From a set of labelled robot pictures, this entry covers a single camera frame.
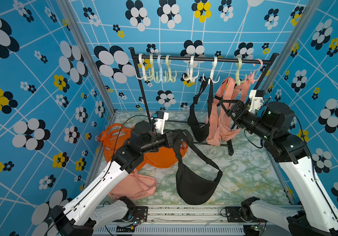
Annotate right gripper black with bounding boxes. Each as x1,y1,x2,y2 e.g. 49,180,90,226
220,100,271,144

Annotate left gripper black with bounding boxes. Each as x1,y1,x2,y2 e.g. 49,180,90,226
140,129,181,155

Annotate orange bag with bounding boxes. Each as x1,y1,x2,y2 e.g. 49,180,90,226
98,123,140,172
138,147,178,170

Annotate black bag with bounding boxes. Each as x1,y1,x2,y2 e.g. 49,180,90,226
187,78,214,142
172,130,223,205

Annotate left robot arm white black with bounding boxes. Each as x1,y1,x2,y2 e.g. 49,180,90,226
47,122,184,236

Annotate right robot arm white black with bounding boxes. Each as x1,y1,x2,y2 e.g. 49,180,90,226
220,100,338,236

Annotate pale green hook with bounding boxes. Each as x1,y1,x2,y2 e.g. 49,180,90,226
144,53,156,81
235,58,247,86
164,55,177,83

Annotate black metal clothes rack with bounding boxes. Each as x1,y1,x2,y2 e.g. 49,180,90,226
128,47,279,156

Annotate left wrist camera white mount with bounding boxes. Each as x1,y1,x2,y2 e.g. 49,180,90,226
153,111,169,135

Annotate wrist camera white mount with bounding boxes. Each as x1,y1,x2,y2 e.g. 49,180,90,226
153,111,169,135
249,89,265,113

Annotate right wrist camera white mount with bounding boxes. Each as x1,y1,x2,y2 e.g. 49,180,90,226
249,89,265,113

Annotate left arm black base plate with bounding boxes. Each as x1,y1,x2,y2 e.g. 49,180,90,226
121,206,148,223

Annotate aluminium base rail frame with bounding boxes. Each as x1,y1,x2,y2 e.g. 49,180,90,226
93,205,302,236

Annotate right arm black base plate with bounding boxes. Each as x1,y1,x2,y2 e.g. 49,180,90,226
223,206,244,223

